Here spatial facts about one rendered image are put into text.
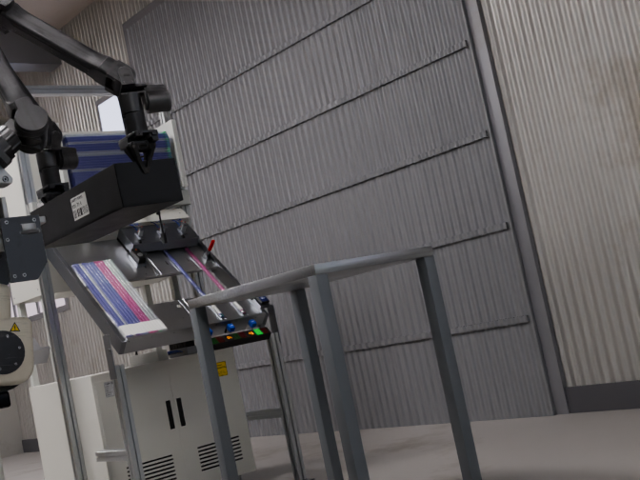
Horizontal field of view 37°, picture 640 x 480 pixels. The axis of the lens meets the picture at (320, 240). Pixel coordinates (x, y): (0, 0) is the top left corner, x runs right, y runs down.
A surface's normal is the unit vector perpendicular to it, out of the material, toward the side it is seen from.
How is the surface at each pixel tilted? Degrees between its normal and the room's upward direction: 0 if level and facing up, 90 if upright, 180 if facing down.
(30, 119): 70
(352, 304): 90
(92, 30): 90
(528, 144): 90
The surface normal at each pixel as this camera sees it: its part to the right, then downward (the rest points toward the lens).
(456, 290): -0.75, 0.10
